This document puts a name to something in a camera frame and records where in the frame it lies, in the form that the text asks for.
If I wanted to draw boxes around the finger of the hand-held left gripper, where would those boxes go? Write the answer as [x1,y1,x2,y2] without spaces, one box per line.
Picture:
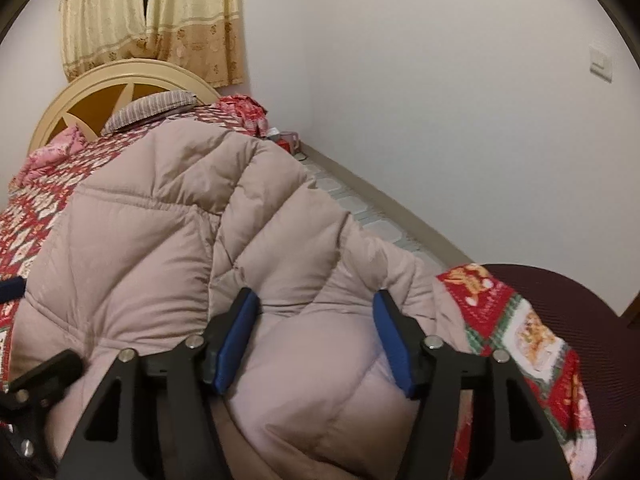
[0,279,26,303]
[0,350,84,461]

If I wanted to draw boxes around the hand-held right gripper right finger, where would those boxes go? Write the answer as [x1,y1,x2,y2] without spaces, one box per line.
[372,289,573,480]

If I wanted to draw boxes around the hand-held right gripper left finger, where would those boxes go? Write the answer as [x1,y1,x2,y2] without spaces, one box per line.
[55,287,260,480]

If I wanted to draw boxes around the beige puffer jacket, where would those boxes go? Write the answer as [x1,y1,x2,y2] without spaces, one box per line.
[10,122,473,480]

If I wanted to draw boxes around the red bear printed bedspread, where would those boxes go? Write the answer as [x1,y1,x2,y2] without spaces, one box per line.
[0,94,597,480]

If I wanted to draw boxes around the pink floral blanket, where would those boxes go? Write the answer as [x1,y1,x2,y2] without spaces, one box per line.
[10,125,87,192]

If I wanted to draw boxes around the cream wooden headboard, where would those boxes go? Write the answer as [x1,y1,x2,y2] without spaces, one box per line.
[29,58,222,153]

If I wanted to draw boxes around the dark red mesh chair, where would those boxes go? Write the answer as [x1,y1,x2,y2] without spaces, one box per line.
[475,262,640,480]

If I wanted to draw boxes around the striped pillow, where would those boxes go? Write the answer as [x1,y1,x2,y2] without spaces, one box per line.
[100,91,199,136]

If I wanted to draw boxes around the beige patterned curtain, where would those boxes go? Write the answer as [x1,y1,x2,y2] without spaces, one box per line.
[144,0,247,88]
[59,0,152,82]

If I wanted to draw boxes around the white wall switch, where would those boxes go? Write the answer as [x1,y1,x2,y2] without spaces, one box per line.
[588,43,614,83]

